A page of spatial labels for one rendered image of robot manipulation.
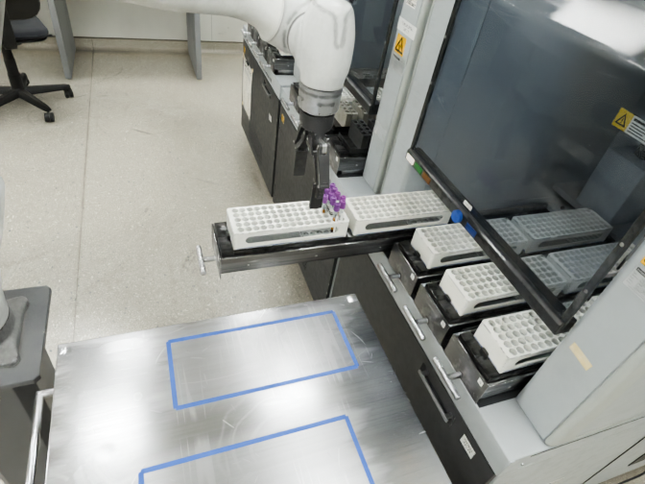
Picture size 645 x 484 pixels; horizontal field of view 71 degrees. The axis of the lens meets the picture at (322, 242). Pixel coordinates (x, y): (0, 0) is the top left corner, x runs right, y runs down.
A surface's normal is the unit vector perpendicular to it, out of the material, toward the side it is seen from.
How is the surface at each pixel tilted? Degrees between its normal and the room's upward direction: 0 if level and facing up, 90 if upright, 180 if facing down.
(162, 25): 90
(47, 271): 0
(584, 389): 90
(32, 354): 0
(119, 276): 0
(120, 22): 90
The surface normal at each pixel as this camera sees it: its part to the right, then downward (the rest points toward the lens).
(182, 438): 0.14, -0.74
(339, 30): 0.39, 0.51
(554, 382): -0.94, 0.11
